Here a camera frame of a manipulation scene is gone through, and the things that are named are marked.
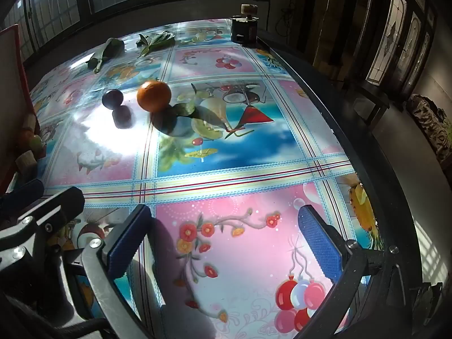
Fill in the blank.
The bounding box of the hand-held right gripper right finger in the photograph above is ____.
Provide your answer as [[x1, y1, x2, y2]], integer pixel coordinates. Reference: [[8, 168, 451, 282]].
[[297, 204, 399, 339]]

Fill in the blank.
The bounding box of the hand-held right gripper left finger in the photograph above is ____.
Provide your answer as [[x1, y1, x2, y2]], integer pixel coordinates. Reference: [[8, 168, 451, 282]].
[[81, 204, 166, 339]]

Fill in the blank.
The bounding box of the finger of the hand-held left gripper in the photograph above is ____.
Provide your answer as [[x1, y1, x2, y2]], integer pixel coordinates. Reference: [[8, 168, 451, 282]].
[[0, 179, 45, 220], [0, 186, 86, 255]]

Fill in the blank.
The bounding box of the red tray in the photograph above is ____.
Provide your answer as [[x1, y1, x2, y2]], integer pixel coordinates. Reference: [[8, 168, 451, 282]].
[[0, 24, 43, 193]]

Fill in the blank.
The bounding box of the dark purple grape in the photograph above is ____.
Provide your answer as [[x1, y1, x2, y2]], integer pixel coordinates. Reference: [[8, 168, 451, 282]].
[[102, 89, 125, 110]]

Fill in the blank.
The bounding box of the green grape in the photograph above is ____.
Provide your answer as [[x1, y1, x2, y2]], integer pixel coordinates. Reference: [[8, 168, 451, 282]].
[[28, 135, 47, 159]]

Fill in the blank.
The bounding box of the printed fruit tablecloth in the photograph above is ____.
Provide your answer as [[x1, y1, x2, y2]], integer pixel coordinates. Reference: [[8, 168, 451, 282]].
[[7, 18, 387, 339]]

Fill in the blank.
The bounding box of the orange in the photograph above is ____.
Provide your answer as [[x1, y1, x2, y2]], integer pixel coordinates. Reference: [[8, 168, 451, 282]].
[[136, 80, 172, 113]]

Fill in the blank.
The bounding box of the dark wooden bench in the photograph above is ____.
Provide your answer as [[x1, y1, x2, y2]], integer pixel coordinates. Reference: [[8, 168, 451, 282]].
[[349, 79, 391, 129]]

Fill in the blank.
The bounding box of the broad green leaf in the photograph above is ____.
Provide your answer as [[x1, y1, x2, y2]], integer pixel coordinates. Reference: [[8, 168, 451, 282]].
[[86, 37, 126, 74]]

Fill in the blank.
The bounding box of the camouflage bag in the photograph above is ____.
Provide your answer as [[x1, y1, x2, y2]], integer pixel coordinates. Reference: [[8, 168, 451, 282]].
[[405, 94, 452, 165]]

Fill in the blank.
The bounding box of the curly green leaf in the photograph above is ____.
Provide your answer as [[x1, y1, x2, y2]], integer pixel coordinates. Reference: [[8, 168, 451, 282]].
[[136, 31, 176, 58]]

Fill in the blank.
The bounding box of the stained glass door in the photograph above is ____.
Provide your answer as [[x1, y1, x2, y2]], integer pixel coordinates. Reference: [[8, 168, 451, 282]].
[[365, 0, 436, 94]]

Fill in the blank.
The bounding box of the black box device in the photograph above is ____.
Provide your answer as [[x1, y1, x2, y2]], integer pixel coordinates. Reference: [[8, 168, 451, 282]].
[[230, 17, 259, 45]]

